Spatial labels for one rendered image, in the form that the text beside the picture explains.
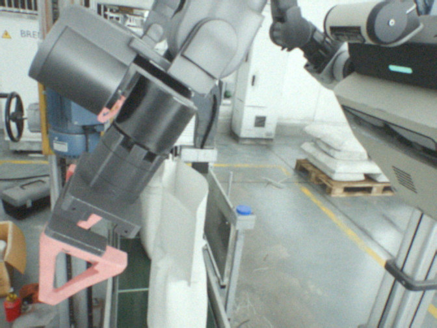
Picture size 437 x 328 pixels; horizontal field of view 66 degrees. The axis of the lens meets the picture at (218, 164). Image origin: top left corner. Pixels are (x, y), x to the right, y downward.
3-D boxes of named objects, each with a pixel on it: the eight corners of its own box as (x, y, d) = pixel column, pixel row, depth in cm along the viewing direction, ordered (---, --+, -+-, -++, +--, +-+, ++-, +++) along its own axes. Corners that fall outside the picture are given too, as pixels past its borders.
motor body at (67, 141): (99, 162, 104) (98, 79, 95) (45, 161, 100) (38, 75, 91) (103, 146, 118) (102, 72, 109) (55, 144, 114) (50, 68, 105)
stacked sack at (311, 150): (362, 162, 411) (365, 151, 406) (315, 163, 390) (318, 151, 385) (340, 151, 449) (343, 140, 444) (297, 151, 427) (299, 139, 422)
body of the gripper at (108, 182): (54, 213, 26) (105, 133, 24) (74, 164, 35) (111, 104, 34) (131, 245, 28) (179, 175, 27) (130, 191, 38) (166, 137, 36)
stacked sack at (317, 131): (366, 144, 399) (369, 133, 394) (315, 142, 384) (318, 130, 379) (346, 134, 438) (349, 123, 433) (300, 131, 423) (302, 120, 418)
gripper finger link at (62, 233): (-5, 309, 25) (56, 212, 24) (22, 252, 32) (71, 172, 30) (80, 334, 28) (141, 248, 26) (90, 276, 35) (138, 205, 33)
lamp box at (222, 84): (231, 106, 129) (235, 82, 125) (220, 105, 127) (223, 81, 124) (226, 102, 135) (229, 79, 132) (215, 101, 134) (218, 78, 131)
